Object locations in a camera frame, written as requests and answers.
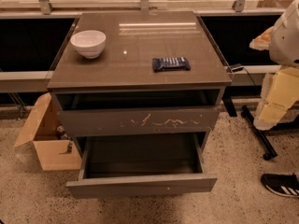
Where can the covered gripper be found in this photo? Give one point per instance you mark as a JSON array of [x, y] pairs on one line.
[[287, 42]]

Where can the grey drawer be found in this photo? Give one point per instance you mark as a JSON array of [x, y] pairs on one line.
[[146, 164], [111, 122]]

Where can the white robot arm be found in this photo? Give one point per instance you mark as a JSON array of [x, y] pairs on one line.
[[282, 39]]

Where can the grey drawer cabinet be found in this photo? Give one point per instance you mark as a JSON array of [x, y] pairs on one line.
[[122, 75]]

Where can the black power adapter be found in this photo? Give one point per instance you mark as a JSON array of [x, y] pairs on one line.
[[235, 68]]

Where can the black metal stand base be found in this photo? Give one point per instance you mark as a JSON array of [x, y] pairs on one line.
[[270, 152]]

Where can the black white sneaker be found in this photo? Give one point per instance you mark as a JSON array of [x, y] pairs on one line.
[[282, 185]]

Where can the blue snack packet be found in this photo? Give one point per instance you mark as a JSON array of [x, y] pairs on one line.
[[170, 64]]

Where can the white ceramic bowl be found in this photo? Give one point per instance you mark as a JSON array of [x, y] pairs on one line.
[[89, 43]]

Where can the bottles in cardboard box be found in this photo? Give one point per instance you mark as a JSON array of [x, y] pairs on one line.
[[62, 135]]

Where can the brown cardboard box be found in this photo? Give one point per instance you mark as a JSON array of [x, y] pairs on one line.
[[40, 130]]

